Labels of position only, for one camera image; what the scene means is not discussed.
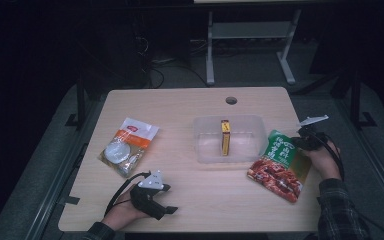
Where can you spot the black stand post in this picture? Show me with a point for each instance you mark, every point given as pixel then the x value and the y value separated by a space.
pixel 356 100
pixel 81 103

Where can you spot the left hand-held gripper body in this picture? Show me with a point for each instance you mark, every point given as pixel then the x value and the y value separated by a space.
pixel 145 200

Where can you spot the grey tape piece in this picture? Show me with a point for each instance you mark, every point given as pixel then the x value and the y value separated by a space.
pixel 69 200

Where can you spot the green red snack packet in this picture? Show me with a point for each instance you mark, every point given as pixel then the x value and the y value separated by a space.
pixel 280 166

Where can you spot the person's left hand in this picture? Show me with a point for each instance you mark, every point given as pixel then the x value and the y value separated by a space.
pixel 123 213

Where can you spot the person's right hand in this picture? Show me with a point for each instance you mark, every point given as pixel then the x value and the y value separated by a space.
pixel 326 163

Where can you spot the orange white clear packet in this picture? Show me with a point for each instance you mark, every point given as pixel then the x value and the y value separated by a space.
pixel 128 146

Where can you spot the clear plastic container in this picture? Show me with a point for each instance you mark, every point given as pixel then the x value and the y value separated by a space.
pixel 243 146

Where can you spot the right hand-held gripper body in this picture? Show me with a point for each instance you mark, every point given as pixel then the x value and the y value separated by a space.
pixel 315 140

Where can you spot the grey metal stand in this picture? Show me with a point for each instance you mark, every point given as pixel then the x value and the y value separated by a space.
pixel 250 30

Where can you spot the small yellow red box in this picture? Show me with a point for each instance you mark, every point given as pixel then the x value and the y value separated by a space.
pixel 225 138

